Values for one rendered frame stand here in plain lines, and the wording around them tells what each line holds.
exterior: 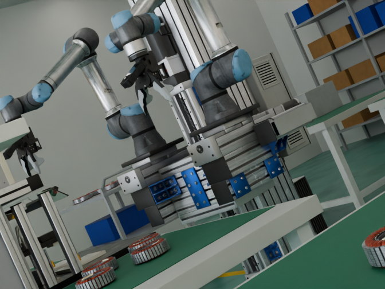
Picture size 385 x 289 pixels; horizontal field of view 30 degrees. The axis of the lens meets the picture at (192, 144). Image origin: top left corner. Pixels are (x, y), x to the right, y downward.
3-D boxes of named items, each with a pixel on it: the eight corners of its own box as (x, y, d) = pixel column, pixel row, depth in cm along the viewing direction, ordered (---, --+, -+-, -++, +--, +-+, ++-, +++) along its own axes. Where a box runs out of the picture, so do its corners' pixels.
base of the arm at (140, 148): (153, 149, 340) (144, 131, 340) (172, 140, 329) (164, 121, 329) (130, 160, 330) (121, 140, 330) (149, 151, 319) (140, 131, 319)
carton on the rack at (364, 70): (372, 75, 938) (365, 59, 938) (397, 64, 905) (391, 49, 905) (354, 84, 914) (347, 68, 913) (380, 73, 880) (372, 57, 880)
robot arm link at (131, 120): (138, 132, 321) (126, 104, 321) (125, 139, 332) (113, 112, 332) (159, 123, 328) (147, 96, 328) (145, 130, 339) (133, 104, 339)
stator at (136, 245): (149, 246, 235) (144, 235, 235) (171, 239, 227) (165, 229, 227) (125, 260, 227) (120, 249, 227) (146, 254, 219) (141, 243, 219)
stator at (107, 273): (125, 274, 196) (119, 262, 196) (94, 293, 188) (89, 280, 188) (102, 281, 204) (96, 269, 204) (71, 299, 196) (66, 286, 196)
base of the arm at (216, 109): (223, 118, 305) (213, 97, 304) (247, 107, 294) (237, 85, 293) (199, 128, 294) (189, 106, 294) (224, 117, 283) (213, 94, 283)
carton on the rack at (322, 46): (332, 51, 976) (325, 37, 975) (351, 42, 947) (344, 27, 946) (313, 59, 952) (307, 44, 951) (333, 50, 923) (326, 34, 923)
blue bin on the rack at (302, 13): (318, 18, 975) (312, 4, 974) (332, 10, 952) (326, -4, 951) (297, 25, 951) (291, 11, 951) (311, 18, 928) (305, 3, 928)
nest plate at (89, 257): (89, 257, 265) (87, 254, 265) (106, 252, 253) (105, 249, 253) (54, 275, 256) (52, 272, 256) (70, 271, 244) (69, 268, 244)
